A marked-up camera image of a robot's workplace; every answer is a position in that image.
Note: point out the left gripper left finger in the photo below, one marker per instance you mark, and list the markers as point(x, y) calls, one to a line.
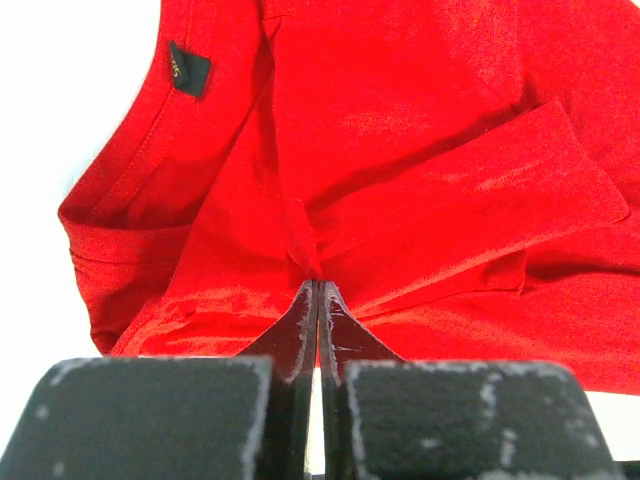
point(240, 417)

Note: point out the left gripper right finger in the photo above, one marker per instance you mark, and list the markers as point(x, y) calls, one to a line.
point(386, 418)

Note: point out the red t-shirt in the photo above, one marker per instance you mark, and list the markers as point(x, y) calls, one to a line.
point(466, 172)

